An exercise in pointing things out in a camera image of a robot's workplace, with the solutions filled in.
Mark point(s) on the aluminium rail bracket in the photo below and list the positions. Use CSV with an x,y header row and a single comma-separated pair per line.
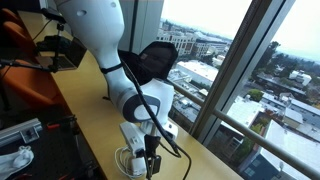
x,y
28,131

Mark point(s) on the orange chair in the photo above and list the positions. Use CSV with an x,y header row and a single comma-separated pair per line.
x,y
18,33
37,88

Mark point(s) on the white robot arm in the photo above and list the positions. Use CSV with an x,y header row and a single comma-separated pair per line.
x,y
99,25

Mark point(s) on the open laptop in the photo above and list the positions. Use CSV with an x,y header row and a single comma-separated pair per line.
x,y
69,61

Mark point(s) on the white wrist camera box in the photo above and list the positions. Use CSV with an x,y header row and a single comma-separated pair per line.
x,y
134,138

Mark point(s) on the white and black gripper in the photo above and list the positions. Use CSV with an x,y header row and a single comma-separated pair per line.
x,y
151,144

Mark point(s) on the red handled clamp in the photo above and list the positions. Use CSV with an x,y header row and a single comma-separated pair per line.
x,y
64,122

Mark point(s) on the white cloth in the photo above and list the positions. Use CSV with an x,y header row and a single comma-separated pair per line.
x,y
16,161

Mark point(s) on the black backpack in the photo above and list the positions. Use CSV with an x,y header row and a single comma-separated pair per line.
x,y
154,61

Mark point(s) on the black camera on stand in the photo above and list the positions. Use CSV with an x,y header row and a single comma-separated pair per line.
x,y
56,44

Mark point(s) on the metal window railing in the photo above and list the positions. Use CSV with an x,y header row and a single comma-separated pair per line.
x,y
212,114

